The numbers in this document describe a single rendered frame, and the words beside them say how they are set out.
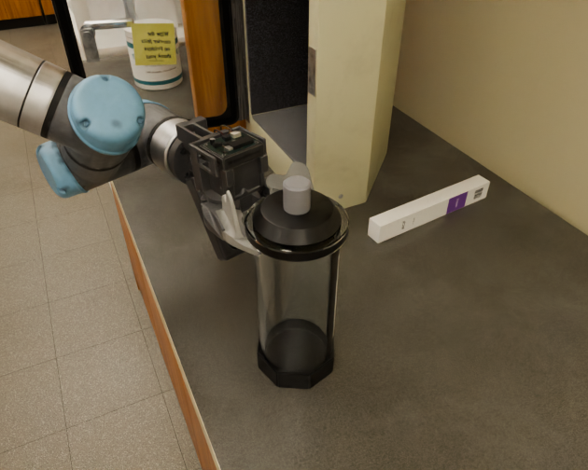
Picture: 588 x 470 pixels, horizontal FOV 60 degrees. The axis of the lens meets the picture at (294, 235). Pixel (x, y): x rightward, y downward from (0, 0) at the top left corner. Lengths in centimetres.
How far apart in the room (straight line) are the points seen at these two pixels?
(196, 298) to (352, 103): 39
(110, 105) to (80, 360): 154
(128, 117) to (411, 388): 45
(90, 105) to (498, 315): 59
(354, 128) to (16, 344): 163
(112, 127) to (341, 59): 38
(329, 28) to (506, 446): 58
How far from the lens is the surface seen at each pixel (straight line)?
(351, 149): 88
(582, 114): 100
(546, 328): 80
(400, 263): 84
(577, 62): 100
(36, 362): 209
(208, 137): 61
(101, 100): 56
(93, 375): 197
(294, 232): 49
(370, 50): 82
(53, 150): 70
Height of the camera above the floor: 148
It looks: 38 degrees down
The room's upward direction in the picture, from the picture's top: straight up
